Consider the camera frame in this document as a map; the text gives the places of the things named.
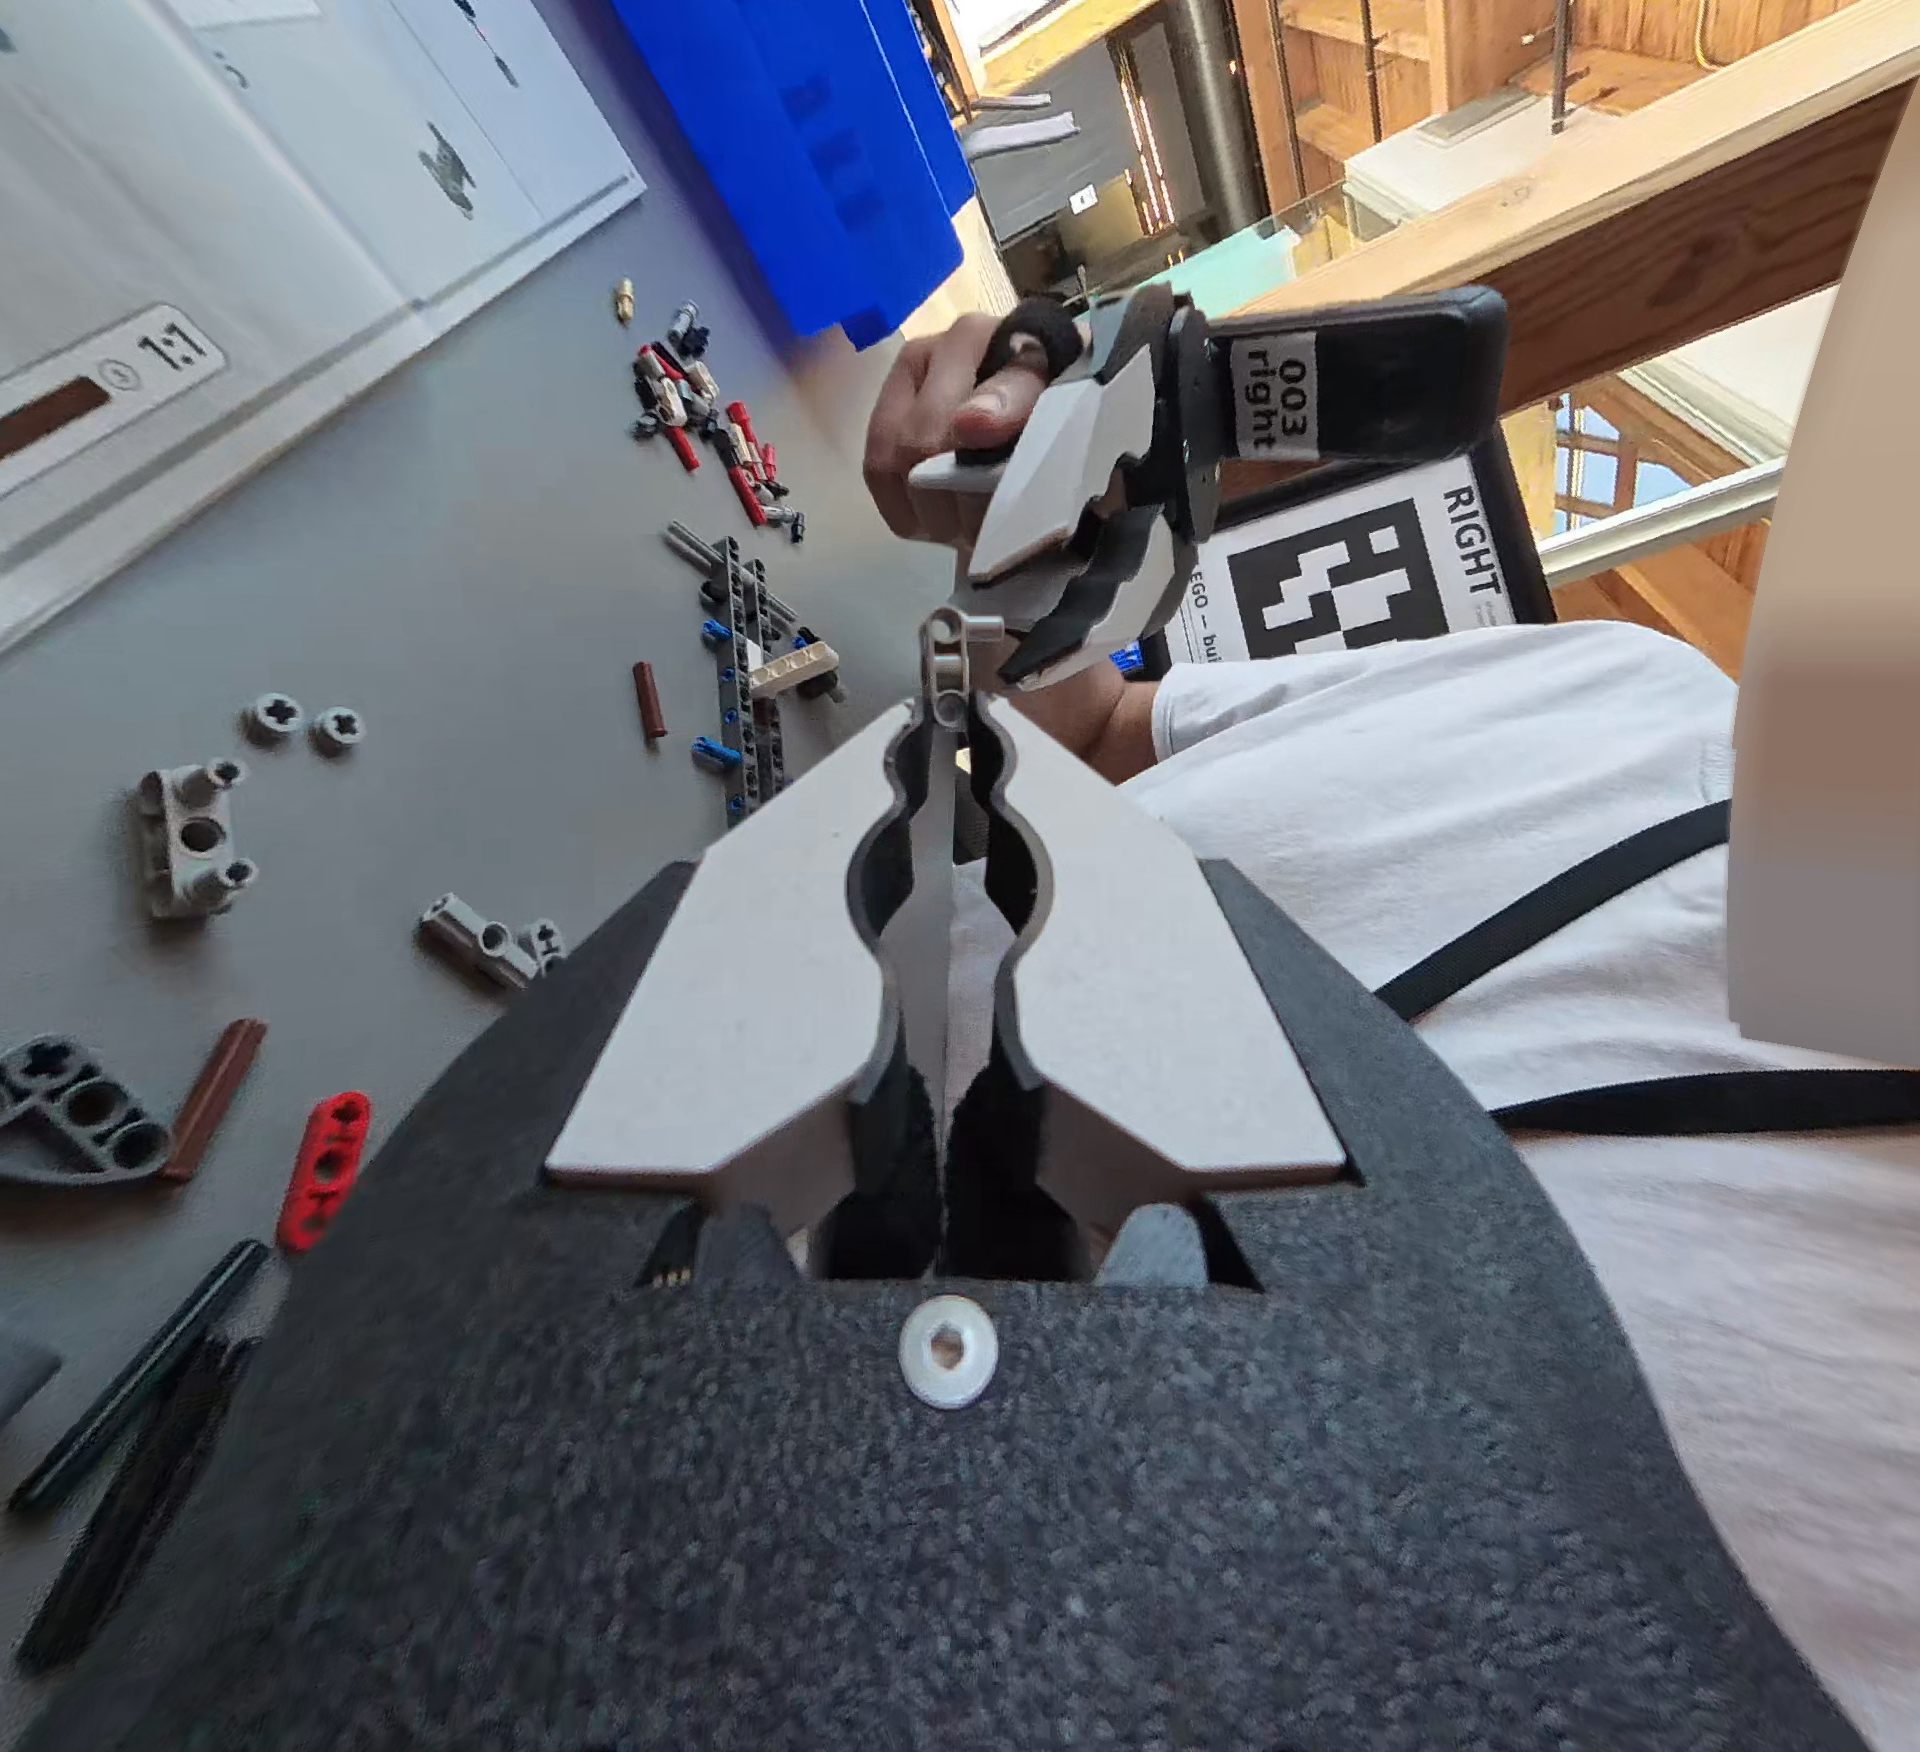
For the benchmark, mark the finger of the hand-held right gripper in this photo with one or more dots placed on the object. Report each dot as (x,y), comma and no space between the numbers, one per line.
(1119,596)
(1051,462)

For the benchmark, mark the long brown lego axle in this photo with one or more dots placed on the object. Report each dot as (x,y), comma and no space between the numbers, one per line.
(213,1100)

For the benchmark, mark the long black lego axle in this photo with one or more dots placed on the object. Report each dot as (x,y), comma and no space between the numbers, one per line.
(135,1505)
(142,1377)

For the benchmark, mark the large wooden ceiling beam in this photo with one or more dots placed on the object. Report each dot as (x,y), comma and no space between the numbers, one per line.
(1620,237)

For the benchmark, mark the slim grey lego connector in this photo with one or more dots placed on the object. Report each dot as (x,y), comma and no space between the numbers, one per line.
(480,938)

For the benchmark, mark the grey metal duct pipe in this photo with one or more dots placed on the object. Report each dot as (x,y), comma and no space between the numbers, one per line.
(1208,86)

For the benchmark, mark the pile of small lego pins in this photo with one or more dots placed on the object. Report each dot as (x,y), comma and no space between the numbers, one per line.
(705,417)

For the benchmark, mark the red short lego beam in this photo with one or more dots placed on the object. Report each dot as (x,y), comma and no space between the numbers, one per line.
(322,1167)

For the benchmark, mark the black framed marker card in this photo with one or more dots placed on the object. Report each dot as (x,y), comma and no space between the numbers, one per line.
(1350,567)

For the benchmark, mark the grey lego connector with pins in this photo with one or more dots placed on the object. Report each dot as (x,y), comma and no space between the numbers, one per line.
(193,837)

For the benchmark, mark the grey round lego bush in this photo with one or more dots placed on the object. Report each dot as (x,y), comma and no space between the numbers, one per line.
(272,717)
(338,729)

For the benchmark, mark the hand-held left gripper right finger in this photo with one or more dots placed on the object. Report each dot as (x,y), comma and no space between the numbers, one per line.
(1155,1003)

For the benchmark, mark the dark grey lego frame assembly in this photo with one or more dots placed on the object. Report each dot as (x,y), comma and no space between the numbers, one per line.
(747,681)

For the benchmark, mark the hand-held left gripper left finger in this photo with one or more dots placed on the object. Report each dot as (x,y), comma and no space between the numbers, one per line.
(734,1003)

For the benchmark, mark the short brown lego axle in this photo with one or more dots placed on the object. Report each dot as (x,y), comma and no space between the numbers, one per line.
(650,703)

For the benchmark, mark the person's right hand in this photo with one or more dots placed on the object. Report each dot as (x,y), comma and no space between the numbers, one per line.
(931,432)

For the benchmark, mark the lego instruction booklet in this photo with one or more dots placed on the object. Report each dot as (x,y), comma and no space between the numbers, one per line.
(271,206)

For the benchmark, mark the blue plastic bin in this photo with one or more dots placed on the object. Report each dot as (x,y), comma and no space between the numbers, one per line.
(781,56)

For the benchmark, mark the person's right forearm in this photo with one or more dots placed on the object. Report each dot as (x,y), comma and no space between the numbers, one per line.
(1119,733)

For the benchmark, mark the light grey lego connector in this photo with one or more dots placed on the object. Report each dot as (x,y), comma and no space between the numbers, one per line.
(945,681)

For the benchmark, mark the person's white shirt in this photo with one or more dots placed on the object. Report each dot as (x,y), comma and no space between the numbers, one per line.
(1424,807)

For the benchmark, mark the dark grey curved lego beam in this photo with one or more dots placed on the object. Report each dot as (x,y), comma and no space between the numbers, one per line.
(75,1114)

